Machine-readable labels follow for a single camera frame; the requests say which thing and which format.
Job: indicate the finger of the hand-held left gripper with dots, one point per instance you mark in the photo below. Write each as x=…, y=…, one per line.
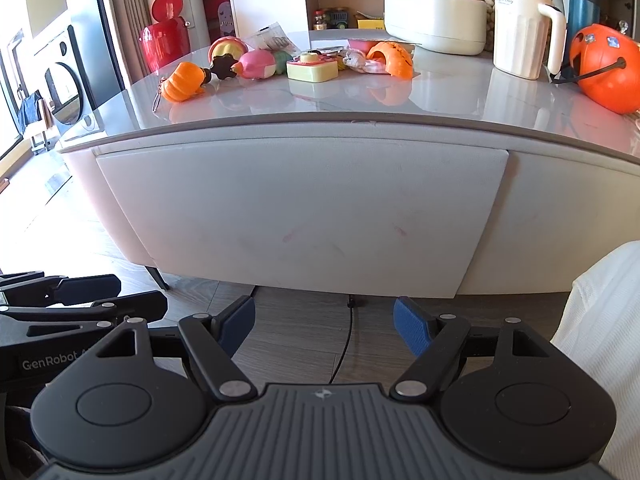
x=140, y=305
x=85, y=287

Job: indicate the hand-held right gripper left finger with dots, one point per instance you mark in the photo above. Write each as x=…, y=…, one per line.
x=235, y=325

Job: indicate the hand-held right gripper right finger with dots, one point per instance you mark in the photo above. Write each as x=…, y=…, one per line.
x=412, y=327

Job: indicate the hollow orange pumpkin toy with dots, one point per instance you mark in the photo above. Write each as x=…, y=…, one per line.
x=395, y=60

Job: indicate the orange pumpkin bucket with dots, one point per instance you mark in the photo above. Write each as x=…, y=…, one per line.
x=605, y=70

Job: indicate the dark cloth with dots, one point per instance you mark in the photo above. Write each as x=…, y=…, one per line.
x=12, y=440

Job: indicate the blue cloth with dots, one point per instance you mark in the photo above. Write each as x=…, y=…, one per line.
x=30, y=110

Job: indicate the white textured garment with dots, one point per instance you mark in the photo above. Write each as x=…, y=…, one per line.
x=605, y=320

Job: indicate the white appliance with round window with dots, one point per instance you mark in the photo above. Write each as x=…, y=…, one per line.
x=70, y=85

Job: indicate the white oval table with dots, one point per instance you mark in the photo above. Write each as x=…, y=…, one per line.
x=575, y=185

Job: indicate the brown flower-shaped toy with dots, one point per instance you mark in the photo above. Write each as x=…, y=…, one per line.
x=223, y=66

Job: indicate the red lidded bin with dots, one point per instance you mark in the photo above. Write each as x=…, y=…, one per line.
x=162, y=42

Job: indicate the pink squishy toy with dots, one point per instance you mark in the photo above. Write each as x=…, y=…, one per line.
x=257, y=65

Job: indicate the yellow square toy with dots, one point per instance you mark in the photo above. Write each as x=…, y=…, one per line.
x=312, y=71

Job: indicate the green squishy toy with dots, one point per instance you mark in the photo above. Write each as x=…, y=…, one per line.
x=283, y=60

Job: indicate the pink and yellow round toy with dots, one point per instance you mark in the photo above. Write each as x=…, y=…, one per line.
x=227, y=49

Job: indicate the pink and white doll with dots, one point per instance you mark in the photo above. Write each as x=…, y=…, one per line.
x=360, y=59

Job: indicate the beige curtain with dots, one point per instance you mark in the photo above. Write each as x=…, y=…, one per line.
x=140, y=5

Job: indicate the pink bowl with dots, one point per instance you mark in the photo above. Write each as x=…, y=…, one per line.
x=360, y=43

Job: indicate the clear plastic bag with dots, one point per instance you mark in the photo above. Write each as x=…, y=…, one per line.
x=272, y=37

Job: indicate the round metal lid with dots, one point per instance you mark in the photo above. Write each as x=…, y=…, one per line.
x=327, y=50

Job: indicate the cream electric pot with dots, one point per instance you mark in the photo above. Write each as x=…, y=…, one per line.
x=435, y=22

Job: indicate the yellow box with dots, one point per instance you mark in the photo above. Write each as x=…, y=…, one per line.
x=370, y=24

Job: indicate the cream electric kettle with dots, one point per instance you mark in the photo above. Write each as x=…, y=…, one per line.
x=517, y=35

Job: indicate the small red-lidded jar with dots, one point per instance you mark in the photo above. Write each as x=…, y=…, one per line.
x=319, y=21

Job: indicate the teal thermos bottle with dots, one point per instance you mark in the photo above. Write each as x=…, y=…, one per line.
x=582, y=5

